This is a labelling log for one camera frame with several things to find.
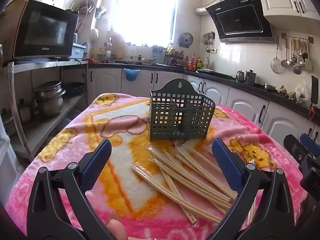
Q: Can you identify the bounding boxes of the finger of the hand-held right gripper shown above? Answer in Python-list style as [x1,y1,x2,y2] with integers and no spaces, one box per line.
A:
[283,134,308,161]
[299,133,320,156]

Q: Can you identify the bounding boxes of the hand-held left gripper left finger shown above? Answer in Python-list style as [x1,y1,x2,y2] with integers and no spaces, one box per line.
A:
[26,139,118,240]

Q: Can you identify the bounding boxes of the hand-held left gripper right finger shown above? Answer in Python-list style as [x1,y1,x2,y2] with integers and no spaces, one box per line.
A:
[205,137,300,240]

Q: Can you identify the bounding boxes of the pile of chopsticks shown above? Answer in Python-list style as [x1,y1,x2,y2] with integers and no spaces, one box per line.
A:
[132,140,238,227]

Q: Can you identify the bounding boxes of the grey-green plastic utensil holder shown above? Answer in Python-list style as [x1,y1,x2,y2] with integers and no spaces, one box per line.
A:
[149,78,216,141]

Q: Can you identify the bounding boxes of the row of hanging kitchen utensils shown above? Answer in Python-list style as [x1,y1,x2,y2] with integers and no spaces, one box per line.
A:
[271,35,314,75]

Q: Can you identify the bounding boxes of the person's left hand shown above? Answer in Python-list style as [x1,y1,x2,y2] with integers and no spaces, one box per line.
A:
[106,211,129,240]

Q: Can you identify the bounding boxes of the pink printed blanket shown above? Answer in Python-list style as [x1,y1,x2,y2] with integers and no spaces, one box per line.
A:
[5,92,310,240]

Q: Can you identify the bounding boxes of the black countertop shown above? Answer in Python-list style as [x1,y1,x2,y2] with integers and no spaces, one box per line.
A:
[87,60,320,119]

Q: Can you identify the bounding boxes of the clear plastic bag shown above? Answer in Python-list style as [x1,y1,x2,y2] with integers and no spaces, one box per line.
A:
[294,80,312,103]

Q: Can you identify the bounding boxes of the brown food bundle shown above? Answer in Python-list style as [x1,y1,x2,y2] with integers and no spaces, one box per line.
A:
[277,85,297,100]

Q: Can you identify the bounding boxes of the black flat device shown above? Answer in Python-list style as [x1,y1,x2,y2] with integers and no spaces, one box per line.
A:
[311,76,319,103]

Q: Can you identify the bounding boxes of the large steel pot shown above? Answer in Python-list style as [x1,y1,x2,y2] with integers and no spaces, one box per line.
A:
[35,90,66,117]

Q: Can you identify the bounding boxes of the white lower cabinets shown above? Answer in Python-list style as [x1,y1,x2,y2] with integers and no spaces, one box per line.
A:
[89,66,320,143]

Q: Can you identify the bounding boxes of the black frying pan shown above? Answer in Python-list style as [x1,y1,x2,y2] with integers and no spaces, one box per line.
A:
[62,82,85,96]

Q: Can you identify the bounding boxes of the tall steel kettle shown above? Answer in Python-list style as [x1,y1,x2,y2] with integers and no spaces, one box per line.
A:
[244,70,257,85]

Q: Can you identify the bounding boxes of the small steel pot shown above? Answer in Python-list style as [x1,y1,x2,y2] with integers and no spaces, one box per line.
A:
[32,81,63,99]

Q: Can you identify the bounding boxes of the blue hanging bin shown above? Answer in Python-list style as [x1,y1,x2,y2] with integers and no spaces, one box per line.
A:
[124,68,139,82]

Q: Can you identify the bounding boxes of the metal shelf rack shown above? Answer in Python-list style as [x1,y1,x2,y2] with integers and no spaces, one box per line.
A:
[7,59,89,160]

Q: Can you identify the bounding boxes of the blue and white plastic box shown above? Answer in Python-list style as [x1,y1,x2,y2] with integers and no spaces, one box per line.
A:
[72,42,87,59]

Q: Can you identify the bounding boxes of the wooden cutting board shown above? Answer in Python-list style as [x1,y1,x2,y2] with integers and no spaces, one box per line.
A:
[110,30,126,60]

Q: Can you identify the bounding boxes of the dark spice rack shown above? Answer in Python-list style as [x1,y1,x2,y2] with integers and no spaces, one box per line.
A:
[165,50,185,65]

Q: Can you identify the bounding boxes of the small hanging utensil cluster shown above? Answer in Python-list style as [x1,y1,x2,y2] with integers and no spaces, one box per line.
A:
[202,31,216,53]

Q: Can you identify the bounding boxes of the pale green knife block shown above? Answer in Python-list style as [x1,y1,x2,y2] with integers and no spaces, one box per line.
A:
[152,45,164,60]

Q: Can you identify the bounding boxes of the small round fan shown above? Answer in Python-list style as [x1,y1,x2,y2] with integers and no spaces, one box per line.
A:
[178,32,194,48]

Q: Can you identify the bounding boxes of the black range hood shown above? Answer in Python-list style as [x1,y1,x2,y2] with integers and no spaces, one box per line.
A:
[205,0,275,43]

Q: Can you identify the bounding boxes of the black microwave oven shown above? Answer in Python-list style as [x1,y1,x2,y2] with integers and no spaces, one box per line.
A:
[14,0,79,62]

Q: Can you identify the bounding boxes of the kitchen window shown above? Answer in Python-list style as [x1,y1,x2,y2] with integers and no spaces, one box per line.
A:
[115,0,179,47]

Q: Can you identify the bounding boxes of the black power cable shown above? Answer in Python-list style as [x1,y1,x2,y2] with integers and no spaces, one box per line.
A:
[71,59,85,77]

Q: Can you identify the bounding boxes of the silver exhaust duct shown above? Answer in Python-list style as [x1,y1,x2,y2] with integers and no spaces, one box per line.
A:
[194,0,223,15]

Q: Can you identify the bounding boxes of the pink coiled hose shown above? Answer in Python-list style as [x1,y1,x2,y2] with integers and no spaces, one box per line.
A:
[72,0,95,15]

